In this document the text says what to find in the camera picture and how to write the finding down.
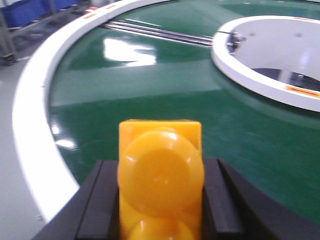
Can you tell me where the steel roller strip right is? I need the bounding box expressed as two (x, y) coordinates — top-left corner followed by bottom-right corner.
(100, 21), (214, 48)

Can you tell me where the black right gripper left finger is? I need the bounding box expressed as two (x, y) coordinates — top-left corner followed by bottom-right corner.
(34, 160), (120, 240)

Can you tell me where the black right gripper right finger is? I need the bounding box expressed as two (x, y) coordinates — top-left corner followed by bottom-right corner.
(202, 159), (320, 240)

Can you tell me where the white outer conveyor rim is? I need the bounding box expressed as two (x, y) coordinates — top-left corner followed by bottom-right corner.
(11, 0), (181, 223)

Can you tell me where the yellow two-stud toy brick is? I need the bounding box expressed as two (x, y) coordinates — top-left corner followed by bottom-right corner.
(117, 119), (205, 240)

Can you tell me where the white inner ring hub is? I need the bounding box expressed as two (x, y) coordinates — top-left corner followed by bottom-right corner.
(211, 15), (320, 112)

